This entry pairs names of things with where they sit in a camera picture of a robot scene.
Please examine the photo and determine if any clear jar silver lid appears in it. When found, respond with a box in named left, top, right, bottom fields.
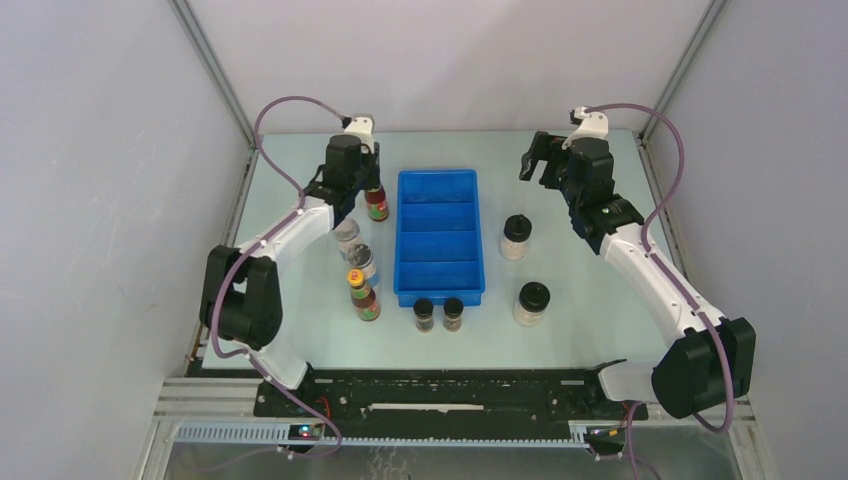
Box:
left=346, top=243, right=380, bottom=287
left=332, top=217, right=363, bottom=260

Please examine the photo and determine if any red sauce bottle yellow cap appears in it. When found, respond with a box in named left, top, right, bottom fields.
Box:
left=347, top=269, right=381, bottom=322

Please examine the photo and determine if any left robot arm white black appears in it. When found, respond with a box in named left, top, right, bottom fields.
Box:
left=199, top=133, right=379, bottom=417

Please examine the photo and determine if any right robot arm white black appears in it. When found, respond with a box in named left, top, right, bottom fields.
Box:
left=519, top=131, right=756, bottom=419

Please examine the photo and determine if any white spice jar black lid far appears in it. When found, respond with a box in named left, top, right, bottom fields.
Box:
left=499, top=214, right=532, bottom=261

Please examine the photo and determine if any white spice jar black lid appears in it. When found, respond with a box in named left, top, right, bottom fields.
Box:
left=513, top=281, right=551, bottom=327
left=499, top=214, right=532, bottom=261

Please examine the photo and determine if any blue compartment tray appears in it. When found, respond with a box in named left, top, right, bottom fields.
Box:
left=393, top=169, right=486, bottom=308

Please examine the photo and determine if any white spice jar black lid near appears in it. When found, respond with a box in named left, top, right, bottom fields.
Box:
left=513, top=281, right=551, bottom=327

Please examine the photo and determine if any small pepper jar left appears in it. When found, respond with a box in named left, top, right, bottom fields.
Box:
left=413, top=298, right=434, bottom=333

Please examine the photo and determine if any small pepper jar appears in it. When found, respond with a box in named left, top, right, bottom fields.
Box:
left=413, top=298, right=434, bottom=333
left=443, top=297, right=464, bottom=332

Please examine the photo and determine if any small pepper jar right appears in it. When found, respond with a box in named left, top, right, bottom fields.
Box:
left=443, top=297, right=464, bottom=332

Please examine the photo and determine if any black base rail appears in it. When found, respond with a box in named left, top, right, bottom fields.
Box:
left=253, top=368, right=626, bottom=441

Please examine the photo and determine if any aluminium frame front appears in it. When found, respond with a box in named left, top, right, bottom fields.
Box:
left=153, top=377, right=757, bottom=441

